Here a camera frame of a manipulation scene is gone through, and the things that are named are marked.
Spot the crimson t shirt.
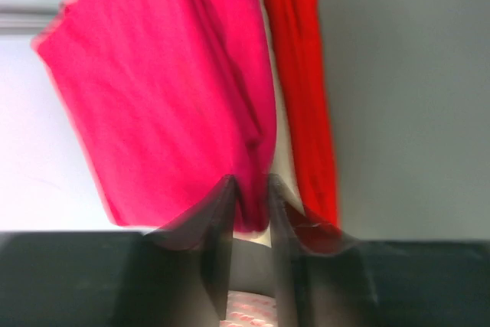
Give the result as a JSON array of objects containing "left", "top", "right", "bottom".
[{"left": 34, "top": 0, "right": 276, "bottom": 232}]

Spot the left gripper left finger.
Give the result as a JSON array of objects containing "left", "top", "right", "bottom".
[{"left": 1, "top": 175, "right": 238, "bottom": 326}]

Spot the left aluminium frame post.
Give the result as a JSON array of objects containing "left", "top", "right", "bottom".
[{"left": 0, "top": 0, "right": 62, "bottom": 36}]

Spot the pink crumpled t shirt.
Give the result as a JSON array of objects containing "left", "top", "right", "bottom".
[{"left": 220, "top": 291, "right": 278, "bottom": 327}]

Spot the folded red t shirt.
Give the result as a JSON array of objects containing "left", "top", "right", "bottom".
[{"left": 264, "top": 0, "right": 338, "bottom": 225}]

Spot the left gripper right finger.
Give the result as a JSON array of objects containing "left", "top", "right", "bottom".
[{"left": 267, "top": 175, "right": 489, "bottom": 326}]

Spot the folded beige t shirt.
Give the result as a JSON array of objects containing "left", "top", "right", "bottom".
[{"left": 260, "top": 0, "right": 304, "bottom": 213}]

